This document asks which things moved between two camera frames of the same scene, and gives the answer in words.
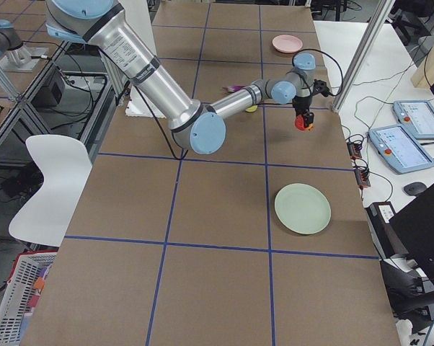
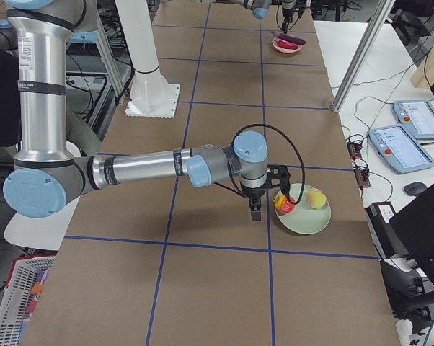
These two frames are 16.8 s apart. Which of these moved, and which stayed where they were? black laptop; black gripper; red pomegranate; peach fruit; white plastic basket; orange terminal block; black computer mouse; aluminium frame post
Moved: red pomegranate; peach fruit; black gripper
Stayed: white plastic basket; aluminium frame post; black laptop; orange terminal block; black computer mouse
